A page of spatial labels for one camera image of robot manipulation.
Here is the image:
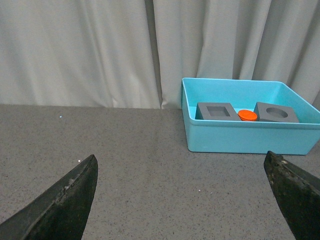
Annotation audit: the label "light blue plastic box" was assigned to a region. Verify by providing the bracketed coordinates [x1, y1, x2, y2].
[181, 77, 320, 155]

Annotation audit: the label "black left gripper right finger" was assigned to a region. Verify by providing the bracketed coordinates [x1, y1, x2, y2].
[263, 151, 320, 240]

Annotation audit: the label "orange cylinder white numbers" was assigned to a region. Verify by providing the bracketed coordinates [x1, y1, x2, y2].
[237, 109, 258, 122]

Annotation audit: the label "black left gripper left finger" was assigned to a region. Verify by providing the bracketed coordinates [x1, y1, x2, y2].
[0, 155, 98, 240]

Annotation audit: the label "gray cube round recess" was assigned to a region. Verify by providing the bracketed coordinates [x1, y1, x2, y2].
[254, 102, 299, 123]

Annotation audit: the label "gray cube square recess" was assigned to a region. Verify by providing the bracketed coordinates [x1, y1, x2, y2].
[195, 102, 241, 121]

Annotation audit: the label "beige curtain backdrop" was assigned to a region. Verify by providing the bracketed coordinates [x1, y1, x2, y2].
[0, 0, 320, 109]

